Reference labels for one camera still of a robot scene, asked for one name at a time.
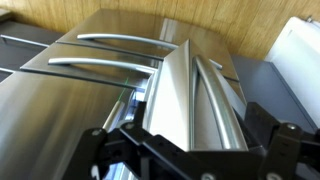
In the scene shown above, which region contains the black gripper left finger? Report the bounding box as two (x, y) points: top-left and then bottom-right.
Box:
(63, 102), (200, 180)

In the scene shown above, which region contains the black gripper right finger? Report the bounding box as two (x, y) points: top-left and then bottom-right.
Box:
(244, 102), (320, 180)

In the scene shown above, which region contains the stainless fridge door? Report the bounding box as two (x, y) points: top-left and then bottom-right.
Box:
(144, 40), (245, 151)
(0, 72), (134, 180)

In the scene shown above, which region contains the silver door handle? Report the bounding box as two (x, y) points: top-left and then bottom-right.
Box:
(194, 55), (248, 151)

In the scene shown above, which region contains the dark side cabinet panel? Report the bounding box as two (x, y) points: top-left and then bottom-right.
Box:
(232, 55), (318, 133)

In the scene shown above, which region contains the stainless upper freezer drawer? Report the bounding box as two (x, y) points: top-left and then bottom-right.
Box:
(21, 43), (160, 89)

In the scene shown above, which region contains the stainless freezer drawer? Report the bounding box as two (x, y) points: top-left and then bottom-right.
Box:
(58, 9), (238, 81)
(21, 43), (160, 89)

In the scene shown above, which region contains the stainless lower freezer drawer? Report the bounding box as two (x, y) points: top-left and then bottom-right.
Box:
(58, 9), (238, 81)

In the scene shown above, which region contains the dark upper cabinet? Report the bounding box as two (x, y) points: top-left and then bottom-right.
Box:
(0, 20), (62, 81)

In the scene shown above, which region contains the silver lower drawer handle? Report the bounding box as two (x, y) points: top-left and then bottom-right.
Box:
(76, 32), (223, 71)

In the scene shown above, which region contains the silver drawer handle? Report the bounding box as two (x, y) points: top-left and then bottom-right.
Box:
(76, 32), (223, 71)
(48, 57), (158, 74)

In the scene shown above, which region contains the silver upper drawer handle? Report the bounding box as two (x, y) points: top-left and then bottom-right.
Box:
(48, 57), (158, 74)

